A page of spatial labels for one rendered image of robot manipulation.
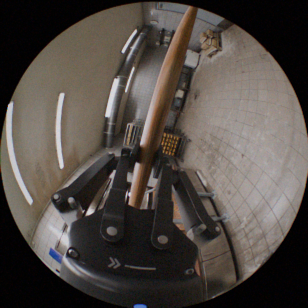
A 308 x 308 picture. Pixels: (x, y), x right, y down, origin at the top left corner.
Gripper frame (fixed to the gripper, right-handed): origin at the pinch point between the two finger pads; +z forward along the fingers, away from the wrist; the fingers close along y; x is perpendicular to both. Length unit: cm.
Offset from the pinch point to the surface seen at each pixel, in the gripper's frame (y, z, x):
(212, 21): 69, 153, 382
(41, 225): -128, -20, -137
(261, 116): 118, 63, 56
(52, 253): -88, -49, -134
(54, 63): -142, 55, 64
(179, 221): 47, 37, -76
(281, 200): 119, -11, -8
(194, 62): 95, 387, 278
